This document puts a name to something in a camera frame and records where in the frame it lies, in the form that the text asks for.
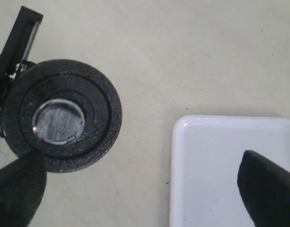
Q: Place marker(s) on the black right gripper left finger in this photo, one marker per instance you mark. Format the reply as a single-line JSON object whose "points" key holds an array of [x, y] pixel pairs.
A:
{"points": [[22, 186]]}

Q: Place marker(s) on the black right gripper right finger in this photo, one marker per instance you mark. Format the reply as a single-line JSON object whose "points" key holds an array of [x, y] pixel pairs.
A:
{"points": [[264, 188]]}

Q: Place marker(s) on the black weight plate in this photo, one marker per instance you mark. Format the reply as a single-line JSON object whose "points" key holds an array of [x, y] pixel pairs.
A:
{"points": [[67, 79]]}

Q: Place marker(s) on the chrome dumbbell bar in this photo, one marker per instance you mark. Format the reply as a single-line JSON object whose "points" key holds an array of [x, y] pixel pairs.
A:
{"points": [[58, 121]]}

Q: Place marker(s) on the white rectangular tray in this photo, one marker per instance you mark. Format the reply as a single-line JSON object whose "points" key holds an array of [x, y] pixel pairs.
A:
{"points": [[206, 154]]}

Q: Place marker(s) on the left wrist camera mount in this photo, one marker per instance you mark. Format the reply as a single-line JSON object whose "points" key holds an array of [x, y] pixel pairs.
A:
{"points": [[18, 45]]}

